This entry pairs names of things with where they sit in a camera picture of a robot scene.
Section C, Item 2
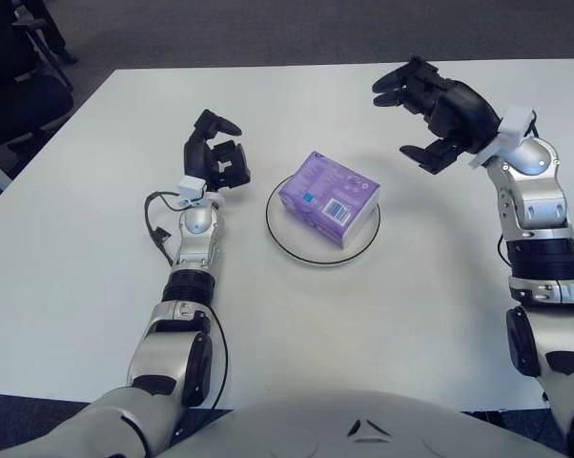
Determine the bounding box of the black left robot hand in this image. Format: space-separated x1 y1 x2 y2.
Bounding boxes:
181 109 252 195

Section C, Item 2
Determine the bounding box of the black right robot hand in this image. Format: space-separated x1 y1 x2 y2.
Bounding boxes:
371 55 502 176

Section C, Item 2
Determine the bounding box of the purple tissue paper pack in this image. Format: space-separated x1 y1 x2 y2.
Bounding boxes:
277 151 382 250

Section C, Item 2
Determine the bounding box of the white plate with black rim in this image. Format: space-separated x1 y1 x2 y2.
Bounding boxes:
265 178 382 266

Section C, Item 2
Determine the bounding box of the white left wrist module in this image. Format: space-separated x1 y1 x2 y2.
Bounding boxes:
176 176 208 207

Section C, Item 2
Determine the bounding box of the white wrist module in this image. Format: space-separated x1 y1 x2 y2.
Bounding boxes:
176 176 208 207
470 107 539 168

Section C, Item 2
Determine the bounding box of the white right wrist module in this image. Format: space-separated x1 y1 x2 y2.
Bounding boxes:
470 107 539 168

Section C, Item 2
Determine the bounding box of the black office chair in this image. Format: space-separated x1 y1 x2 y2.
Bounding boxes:
0 0 78 154

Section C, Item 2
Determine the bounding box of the grey robot torso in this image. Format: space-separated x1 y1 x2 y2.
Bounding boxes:
165 388 555 458

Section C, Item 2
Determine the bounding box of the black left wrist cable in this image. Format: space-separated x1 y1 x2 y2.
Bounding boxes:
143 190 197 266

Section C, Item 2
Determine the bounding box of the thin black left elbow cable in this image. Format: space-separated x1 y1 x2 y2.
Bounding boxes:
209 312 229 409

